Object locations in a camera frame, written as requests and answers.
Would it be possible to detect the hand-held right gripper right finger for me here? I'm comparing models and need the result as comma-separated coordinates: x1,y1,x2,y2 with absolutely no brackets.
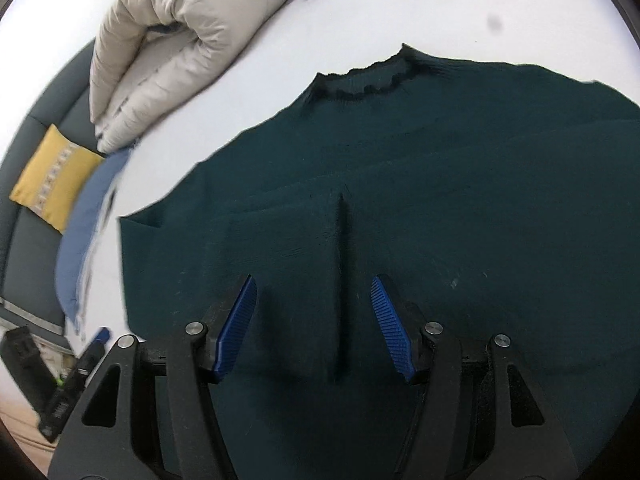
370,274,582,480

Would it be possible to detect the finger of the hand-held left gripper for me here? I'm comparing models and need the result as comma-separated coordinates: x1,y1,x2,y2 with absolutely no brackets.
67,327,112,378
0,325,53,396

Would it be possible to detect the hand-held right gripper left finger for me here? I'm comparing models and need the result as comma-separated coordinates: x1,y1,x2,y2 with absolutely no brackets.
47,274,258,480

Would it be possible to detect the dark green sweater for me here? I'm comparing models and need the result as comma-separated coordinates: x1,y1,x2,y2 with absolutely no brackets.
117,44,640,480

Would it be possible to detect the grey upholstered headboard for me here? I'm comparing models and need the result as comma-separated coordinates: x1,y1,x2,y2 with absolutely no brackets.
0,42,101,348

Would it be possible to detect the blue pillow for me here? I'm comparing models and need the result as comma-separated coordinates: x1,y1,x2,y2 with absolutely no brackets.
55,147,135,336

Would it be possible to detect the yellow patterned cushion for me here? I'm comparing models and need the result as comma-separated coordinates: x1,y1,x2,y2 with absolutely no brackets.
9,124,105,235

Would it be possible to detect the cream folded duvet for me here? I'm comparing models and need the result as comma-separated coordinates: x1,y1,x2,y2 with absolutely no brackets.
89,0,303,156

